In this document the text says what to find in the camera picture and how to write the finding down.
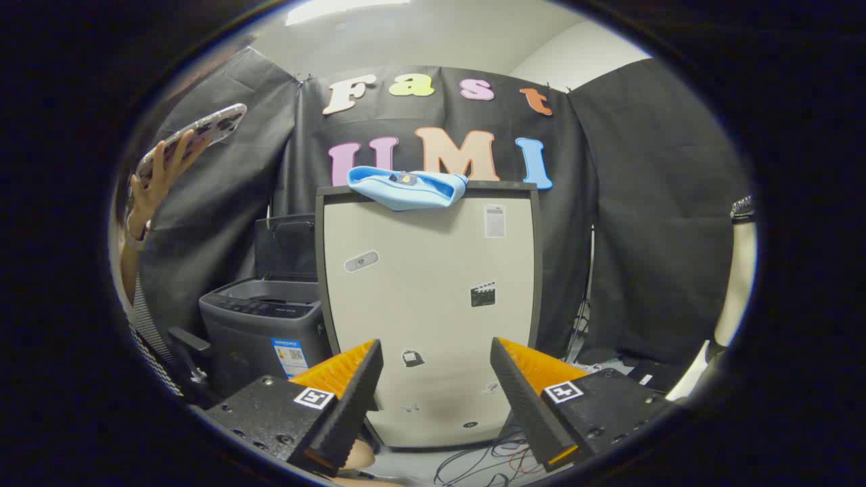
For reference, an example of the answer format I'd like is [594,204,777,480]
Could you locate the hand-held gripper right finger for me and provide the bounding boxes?
[490,337,677,473]

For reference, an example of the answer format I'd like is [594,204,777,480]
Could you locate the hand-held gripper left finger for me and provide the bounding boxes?
[203,340,384,478]

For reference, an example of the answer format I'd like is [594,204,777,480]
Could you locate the grey washing machine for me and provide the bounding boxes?
[199,276,334,400]

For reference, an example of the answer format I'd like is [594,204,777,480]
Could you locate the light blue garment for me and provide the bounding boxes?
[347,166,469,212]

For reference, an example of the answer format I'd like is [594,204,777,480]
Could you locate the black tripod stand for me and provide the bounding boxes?
[565,298,593,363]

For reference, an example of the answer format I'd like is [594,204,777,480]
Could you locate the black box on floor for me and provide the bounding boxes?
[619,357,684,394]

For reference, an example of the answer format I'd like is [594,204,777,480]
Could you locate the mesh office chair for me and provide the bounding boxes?
[127,274,217,407]

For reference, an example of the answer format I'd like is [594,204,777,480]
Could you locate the black backdrop cloth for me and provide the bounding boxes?
[129,47,755,369]

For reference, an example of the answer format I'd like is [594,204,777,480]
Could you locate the white curved stand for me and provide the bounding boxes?
[666,196,757,400]

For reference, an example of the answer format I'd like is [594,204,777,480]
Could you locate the patterned smartphone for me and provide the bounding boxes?
[135,103,248,183]

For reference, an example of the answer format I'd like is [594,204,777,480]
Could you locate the tangled floor cables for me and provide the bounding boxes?
[433,426,543,487]

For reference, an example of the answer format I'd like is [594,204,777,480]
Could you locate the beige cabinet with dark frame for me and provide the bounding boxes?
[315,181,543,450]

